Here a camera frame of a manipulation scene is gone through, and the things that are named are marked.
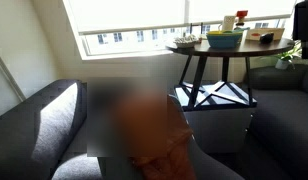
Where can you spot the building facade outside window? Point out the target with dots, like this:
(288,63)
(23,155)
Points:
(127,40)

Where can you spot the orange jacket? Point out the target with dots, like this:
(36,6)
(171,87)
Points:
(174,160)

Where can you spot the white cabinet under table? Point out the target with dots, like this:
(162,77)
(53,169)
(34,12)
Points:
(217,130)

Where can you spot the white roller blind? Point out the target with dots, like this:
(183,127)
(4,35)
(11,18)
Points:
(127,13)

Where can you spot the yellow shallow dish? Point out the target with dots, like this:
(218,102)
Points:
(215,32)

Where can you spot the grey armchair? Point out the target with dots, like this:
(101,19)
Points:
(210,166)

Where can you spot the white ceramic pitcher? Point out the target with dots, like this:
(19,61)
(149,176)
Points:
(228,23)

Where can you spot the round dark wood table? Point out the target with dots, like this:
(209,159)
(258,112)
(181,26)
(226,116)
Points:
(247,48)

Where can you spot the teal utensil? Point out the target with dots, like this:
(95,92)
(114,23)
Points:
(242,29)

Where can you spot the red-capped bottle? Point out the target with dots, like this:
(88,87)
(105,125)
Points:
(240,22)

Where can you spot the small black round object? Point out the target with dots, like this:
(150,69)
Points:
(266,37)

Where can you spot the dark grey fabric sofa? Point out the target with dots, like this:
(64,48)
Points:
(27,133)
(280,116)

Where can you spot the light wooden box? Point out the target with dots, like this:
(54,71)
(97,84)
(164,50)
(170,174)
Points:
(277,33)

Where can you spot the potted green plant white pot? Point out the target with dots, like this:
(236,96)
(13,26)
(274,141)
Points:
(289,55)

